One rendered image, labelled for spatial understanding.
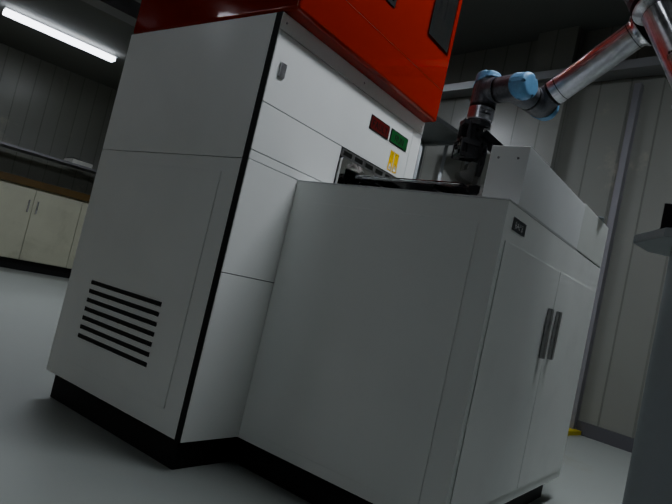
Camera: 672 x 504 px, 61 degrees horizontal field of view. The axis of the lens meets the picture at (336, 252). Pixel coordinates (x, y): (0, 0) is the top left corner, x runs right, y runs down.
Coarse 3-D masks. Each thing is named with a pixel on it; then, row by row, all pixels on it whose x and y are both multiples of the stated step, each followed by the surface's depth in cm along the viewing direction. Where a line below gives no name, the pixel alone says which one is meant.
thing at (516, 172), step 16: (496, 160) 136; (512, 160) 133; (528, 160) 131; (496, 176) 135; (512, 176) 132; (528, 176) 133; (544, 176) 141; (496, 192) 134; (512, 192) 132; (528, 192) 134; (544, 192) 143; (560, 192) 153; (528, 208) 136; (544, 208) 145; (560, 208) 155; (576, 208) 167; (544, 224) 147; (560, 224) 157; (576, 224) 170; (576, 240) 172
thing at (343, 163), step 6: (342, 162) 176; (348, 162) 179; (342, 168) 177; (348, 168) 179; (354, 168) 182; (360, 168) 184; (336, 174) 177; (342, 174) 177; (360, 174) 185; (366, 174) 187; (372, 174) 190; (336, 180) 176; (342, 180) 178
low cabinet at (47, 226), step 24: (0, 192) 565; (24, 192) 579; (48, 192) 596; (72, 192) 607; (0, 216) 567; (24, 216) 581; (48, 216) 596; (72, 216) 612; (0, 240) 569; (24, 240) 584; (48, 240) 599; (72, 240) 615; (0, 264) 577; (24, 264) 591; (48, 264) 601; (72, 264) 618
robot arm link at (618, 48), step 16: (624, 32) 149; (640, 32) 146; (608, 48) 152; (624, 48) 150; (640, 48) 151; (576, 64) 158; (592, 64) 155; (608, 64) 154; (560, 80) 161; (576, 80) 159; (592, 80) 159; (544, 96) 165; (560, 96) 163; (528, 112) 168; (544, 112) 168
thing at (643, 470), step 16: (640, 240) 130; (656, 240) 125; (656, 336) 126; (656, 352) 125; (656, 368) 124; (656, 384) 122; (656, 400) 122; (640, 416) 126; (656, 416) 121; (640, 432) 124; (656, 432) 120; (640, 448) 123; (656, 448) 119; (640, 464) 122; (656, 464) 119; (640, 480) 121; (656, 480) 118; (624, 496) 125; (640, 496) 120; (656, 496) 117
